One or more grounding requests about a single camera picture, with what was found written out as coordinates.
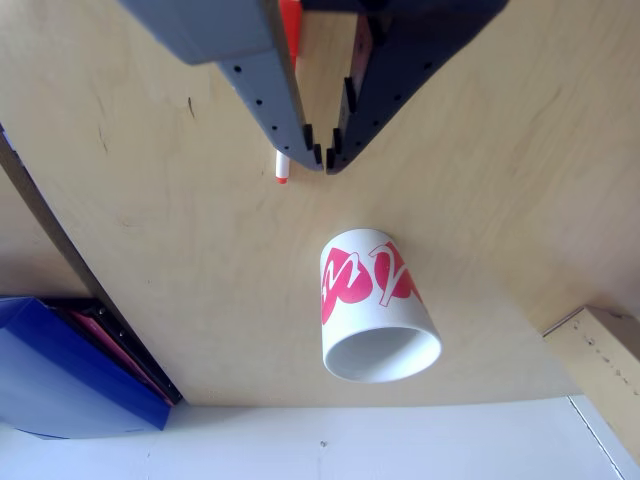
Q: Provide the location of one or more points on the white marker pen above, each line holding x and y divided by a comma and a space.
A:
290, 25

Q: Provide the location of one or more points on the white cup with red hearts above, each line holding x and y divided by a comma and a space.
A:
370, 315

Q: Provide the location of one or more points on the pink folder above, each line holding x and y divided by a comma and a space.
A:
107, 335

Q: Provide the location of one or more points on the black binder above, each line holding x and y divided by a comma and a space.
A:
142, 357

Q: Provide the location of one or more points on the light wooden beam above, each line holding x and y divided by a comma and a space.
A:
605, 350

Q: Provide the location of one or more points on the blue box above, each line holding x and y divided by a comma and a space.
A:
60, 380

